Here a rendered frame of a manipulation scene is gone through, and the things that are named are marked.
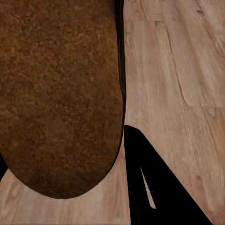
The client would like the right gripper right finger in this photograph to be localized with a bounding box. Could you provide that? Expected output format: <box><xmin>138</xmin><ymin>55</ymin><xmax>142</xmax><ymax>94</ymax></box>
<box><xmin>123</xmin><ymin>125</ymin><xmax>212</xmax><ymax>225</ymax></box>

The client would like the sandal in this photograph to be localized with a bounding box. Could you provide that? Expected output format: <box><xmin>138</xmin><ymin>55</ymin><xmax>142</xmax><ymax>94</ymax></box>
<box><xmin>0</xmin><ymin>0</ymin><xmax>127</xmax><ymax>199</ymax></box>

